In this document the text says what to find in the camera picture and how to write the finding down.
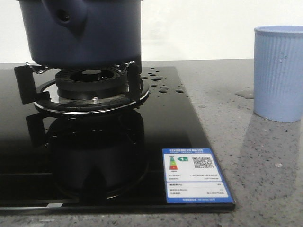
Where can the dark blue cooking pot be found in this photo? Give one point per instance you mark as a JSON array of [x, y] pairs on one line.
[[82, 33]]

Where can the black glass gas stove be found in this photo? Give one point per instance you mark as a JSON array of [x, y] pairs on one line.
[[109, 163]]

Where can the black metal pot support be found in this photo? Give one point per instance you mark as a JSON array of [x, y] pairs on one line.
[[46, 99]]

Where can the light blue ribbed cup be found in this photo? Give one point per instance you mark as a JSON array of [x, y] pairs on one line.
[[278, 73]]

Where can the black gas burner head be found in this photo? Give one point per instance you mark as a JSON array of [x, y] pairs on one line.
[[85, 84]]

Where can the blue energy label sticker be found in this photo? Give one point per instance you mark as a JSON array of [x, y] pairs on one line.
[[192, 175]]

